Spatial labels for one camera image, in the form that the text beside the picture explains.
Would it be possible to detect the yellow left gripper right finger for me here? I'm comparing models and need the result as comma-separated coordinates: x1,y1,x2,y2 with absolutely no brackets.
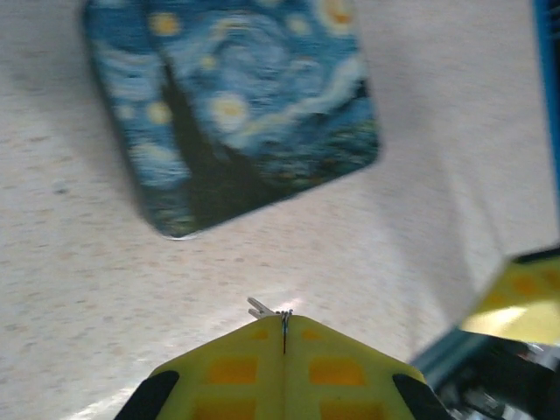
283,314,454,420

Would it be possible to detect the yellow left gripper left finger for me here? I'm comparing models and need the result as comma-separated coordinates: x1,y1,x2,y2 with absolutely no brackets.
114,315,285,420

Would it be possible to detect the blue table edge strip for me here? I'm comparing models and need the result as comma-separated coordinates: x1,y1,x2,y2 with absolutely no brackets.
531,0,560,246

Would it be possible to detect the starry night print tin box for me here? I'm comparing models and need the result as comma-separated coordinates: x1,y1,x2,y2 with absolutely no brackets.
80,0,384,241

